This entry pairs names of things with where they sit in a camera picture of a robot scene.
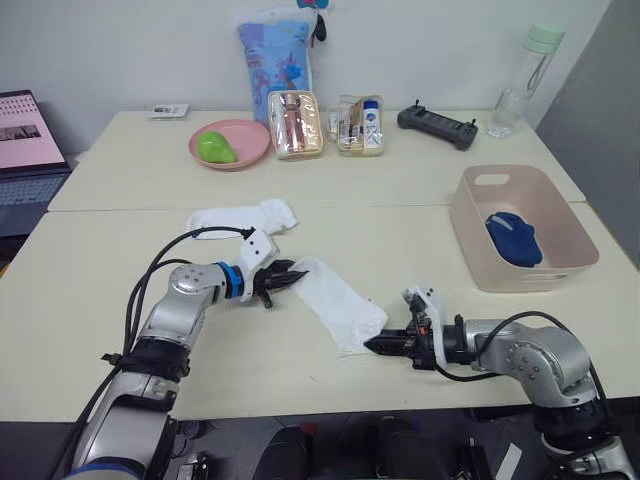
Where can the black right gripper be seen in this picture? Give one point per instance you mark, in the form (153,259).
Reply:
(419,336)

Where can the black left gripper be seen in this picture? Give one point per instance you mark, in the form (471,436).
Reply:
(263,284)

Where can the white sock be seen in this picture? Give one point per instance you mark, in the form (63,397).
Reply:
(243,218)
(342,303)

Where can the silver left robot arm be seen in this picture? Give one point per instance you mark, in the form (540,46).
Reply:
(175,320)

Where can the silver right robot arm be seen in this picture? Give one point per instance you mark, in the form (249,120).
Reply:
(540,356)

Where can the folded blue sock pair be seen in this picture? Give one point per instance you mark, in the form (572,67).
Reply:
(515,240)

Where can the pink plastic container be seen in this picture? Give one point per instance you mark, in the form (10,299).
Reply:
(525,235)

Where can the dark rounded shape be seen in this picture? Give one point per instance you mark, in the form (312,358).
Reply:
(405,450)

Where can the pink plate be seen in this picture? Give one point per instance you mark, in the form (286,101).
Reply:
(250,145)

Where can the clear pouch with pink bottles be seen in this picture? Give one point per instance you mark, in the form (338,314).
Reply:
(295,126)

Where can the green pear toy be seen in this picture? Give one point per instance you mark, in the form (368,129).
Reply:
(215,147)

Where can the clear pouch with toiletries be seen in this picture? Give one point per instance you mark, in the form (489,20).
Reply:
(361,126)

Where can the blue patterned bag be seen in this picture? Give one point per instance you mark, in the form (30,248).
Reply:
(274,70)

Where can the small white card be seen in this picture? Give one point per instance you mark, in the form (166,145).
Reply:
(168,111)

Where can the black remote controller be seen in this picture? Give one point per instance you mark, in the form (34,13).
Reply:
(438,128)

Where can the black tag on bag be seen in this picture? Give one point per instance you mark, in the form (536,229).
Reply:
(320,28)

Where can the clear bottle with green lid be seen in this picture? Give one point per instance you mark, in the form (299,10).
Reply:
(520,90)

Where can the open laptop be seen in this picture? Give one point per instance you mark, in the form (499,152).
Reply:
(25,165)

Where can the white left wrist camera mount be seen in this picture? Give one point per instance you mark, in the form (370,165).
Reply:
(256,256)

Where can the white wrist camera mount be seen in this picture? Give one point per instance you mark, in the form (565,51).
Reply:
(431,316)
(256,256)

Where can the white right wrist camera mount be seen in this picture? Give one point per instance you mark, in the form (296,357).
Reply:
(431,316)

